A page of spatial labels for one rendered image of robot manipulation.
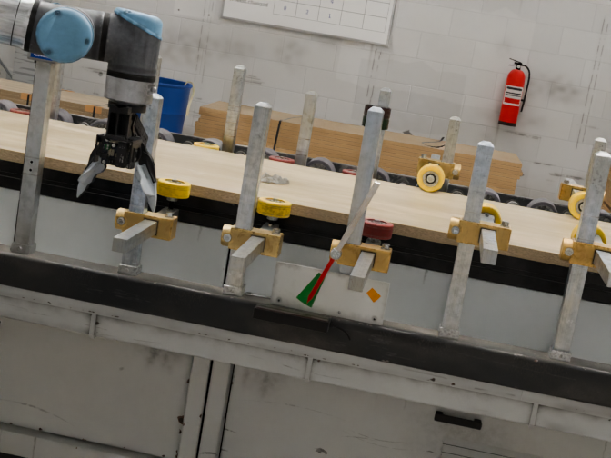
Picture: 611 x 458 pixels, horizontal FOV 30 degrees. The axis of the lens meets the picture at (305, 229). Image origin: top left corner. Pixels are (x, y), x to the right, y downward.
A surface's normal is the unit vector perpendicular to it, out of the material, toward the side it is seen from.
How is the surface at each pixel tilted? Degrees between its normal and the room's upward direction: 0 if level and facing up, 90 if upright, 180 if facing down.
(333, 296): 90
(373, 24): 90
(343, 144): 90
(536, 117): 90
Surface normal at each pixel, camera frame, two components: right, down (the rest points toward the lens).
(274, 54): -0.14, 0.16
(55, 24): 0.23, 0.23
